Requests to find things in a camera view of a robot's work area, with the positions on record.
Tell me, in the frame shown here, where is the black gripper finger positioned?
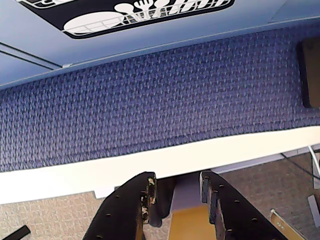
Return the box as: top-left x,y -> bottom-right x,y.
199,170 -> 283,240
89,171 -> 158,240

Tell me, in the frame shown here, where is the yellow flat board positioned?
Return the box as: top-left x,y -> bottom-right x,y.
167,203 -> 213,240

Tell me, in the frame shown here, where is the grey flat strip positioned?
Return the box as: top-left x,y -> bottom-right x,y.
306,194 -> 319,214

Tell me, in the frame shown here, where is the short black bar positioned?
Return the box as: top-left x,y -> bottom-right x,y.
0,224 -> 30,240

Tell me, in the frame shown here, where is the blue toy play kitchen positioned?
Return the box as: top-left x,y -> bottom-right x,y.
0,0 -> 320,88

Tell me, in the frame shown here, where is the thin white cable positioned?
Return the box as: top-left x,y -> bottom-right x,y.
307,146 -> 320,173

